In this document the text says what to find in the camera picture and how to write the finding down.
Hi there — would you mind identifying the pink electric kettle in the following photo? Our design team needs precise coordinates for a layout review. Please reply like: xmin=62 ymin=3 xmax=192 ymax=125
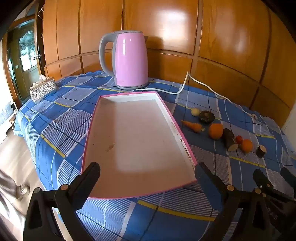
xmin=99 ymin=30 xmax=149 ymax=90

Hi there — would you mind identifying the large orange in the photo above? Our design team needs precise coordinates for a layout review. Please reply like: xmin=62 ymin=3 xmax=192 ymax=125
xmin=208 ymin=123 xmax=224 ymax=140

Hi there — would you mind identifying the wooden glass door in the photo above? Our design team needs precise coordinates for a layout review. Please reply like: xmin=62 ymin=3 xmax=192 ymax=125
xmin=7 ymin=19 xmax=45 ymax=102

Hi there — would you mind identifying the person's grey trouser leg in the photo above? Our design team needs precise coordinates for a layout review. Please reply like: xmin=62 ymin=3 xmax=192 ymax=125
xmin=0 ymin=169 xmax=26 ymax=223

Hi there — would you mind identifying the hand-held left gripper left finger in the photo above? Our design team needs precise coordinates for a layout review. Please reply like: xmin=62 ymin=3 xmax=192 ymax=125
xmin=23 ymin=162 xmax=101 ymax=241

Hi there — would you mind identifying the pink-rimmed white tray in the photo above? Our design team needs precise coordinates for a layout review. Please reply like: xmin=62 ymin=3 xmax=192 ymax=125
xmin=81 ymin=91 xmax=197 ymax=200

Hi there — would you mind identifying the orange carrot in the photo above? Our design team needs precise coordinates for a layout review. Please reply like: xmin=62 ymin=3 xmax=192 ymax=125
xmin=180 ymin=120 xmax=205 ymax=133

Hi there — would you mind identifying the glass jar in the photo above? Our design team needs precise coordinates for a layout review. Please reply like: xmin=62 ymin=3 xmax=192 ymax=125
xmin=16 ymin=184 xmax=30 ymax=200

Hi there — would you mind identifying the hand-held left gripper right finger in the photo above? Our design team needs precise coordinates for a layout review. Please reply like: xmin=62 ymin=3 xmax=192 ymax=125
xmin=194 ymin=162 xmax=273 ymax=241

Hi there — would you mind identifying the dark log piece cream end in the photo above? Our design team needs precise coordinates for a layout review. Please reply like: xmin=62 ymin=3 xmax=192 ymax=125
xmin=222 ymin=128 xmax=239 ymax=152

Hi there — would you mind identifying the silver patterned tissue box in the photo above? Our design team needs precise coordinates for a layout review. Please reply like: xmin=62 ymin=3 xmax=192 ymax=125
xmin=30 ymin=76 xmax=56 ymax=103

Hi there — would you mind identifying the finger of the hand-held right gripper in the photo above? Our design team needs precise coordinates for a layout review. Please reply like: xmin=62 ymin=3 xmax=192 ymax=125
xmin=280 ymin=166 xmax=296 ymax=187
xmin=253 ymin=169 xmax=277 ymax=194

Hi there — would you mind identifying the short dark cylinder piece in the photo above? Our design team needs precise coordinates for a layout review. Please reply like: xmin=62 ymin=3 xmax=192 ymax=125
xmin=256 ymin=145 xmax=267 ymax=159

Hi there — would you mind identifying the dark round fruit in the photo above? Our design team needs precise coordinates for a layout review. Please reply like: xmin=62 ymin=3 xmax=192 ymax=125
xmin=199 ymin=110 xmax=215 ymax=123

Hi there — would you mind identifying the wooden wardrobe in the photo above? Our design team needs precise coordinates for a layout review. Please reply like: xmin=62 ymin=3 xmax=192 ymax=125
xmin=35 ymin=0 xmax=293 ymax=127

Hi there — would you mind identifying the white power cable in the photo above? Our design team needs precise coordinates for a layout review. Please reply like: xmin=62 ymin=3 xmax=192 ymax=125
xmin=136 ymin=71 xmax=258 ymax=120

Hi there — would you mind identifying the blue plaid tablecloth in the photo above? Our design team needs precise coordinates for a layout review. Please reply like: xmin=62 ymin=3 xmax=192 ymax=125
xmin=14 ymin=71 xmax=296 ymax=241

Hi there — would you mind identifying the small orange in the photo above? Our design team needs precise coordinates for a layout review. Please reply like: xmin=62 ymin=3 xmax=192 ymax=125
xmin=240 ymin=139 xmax=253 ymax=153

